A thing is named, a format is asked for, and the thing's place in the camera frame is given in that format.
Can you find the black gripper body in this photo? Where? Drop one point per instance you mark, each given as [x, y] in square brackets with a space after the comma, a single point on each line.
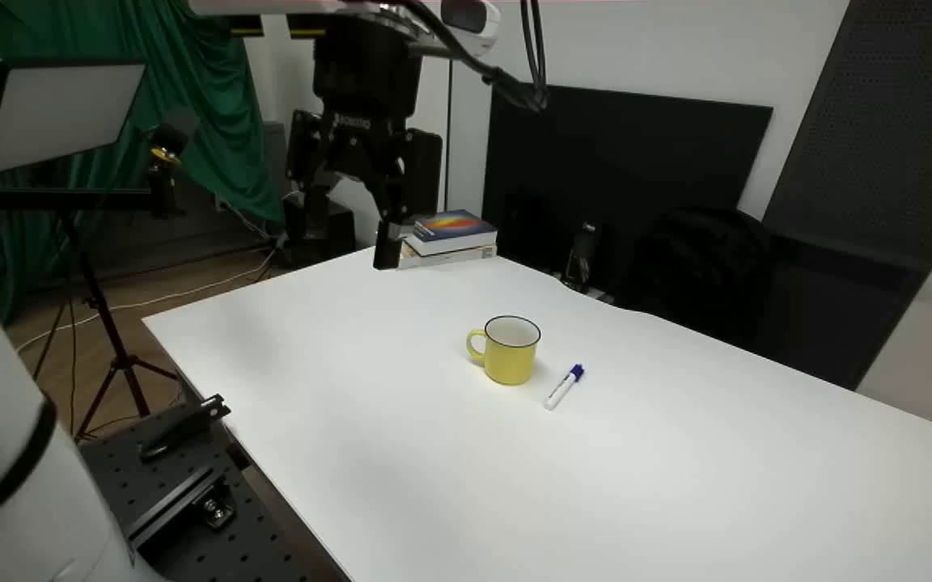
[366, 65]

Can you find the black backpack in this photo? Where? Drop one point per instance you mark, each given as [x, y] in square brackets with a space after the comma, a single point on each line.
[703, 268]

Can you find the tall dark board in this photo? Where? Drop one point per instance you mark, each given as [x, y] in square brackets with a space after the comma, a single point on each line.
[875, 183]

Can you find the black flat monitor panel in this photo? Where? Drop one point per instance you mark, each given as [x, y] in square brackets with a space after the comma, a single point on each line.
[639, 171]

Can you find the stack of books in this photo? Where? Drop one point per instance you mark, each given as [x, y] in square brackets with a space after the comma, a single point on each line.
[449, 250]

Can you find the small camera on mini tripod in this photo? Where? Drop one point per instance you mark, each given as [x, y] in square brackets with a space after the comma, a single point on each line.
[581, 256]

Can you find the black light tripod stand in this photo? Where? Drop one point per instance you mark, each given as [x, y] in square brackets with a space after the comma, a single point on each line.
[110, 335]

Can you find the black perforated breadboard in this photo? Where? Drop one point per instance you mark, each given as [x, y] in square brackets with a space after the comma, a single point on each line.
[258, 537]

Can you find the yellow enamel mug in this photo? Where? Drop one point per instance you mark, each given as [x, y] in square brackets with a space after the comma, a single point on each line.
[510, 349]

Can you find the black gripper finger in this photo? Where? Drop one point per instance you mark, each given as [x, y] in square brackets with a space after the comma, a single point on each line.
[310, 164]
[386, 237]

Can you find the white studio light panel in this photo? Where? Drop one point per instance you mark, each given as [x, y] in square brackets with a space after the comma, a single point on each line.
[56, 114]

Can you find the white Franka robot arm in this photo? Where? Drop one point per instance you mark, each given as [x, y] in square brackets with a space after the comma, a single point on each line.
[0, 485]

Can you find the black camera with yellow detail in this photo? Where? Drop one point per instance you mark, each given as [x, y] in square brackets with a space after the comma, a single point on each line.
[166, 164]

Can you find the blue hardcover book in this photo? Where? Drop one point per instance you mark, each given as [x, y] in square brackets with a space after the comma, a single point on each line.
[447, 227]

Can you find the white marker with blue cap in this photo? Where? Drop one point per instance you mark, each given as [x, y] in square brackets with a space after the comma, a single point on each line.
[564, 386]

